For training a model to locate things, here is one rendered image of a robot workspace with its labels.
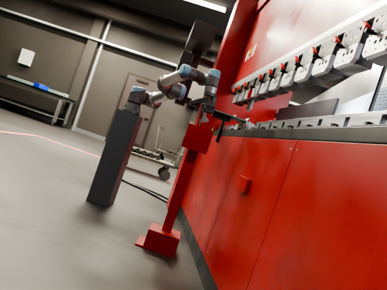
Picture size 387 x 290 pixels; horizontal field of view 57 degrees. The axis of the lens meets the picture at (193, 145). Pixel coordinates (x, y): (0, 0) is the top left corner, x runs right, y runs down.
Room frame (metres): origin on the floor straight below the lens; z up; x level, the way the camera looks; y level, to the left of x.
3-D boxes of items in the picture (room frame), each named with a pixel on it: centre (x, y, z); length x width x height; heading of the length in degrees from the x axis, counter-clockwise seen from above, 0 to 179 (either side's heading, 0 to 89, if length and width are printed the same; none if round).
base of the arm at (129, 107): (2.92, 0.58, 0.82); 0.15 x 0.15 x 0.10
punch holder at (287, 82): (2.00, -0.42, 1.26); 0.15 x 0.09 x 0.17; 7
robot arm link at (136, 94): (2.92, 0.57, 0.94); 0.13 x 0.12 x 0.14; 120
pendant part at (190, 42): (3.95, 0.31, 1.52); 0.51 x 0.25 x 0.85; 8
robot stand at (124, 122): (2.92, 0.58, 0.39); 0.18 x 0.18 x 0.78; 86
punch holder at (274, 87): (2.20, -0.39, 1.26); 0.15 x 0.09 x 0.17; 7
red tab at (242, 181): (1.73, -0.29, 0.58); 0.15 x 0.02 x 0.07; 7
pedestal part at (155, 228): (2.25, 0.02, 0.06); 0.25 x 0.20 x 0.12; 90
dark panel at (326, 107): (3.06, -0.80, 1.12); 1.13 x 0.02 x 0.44; 7
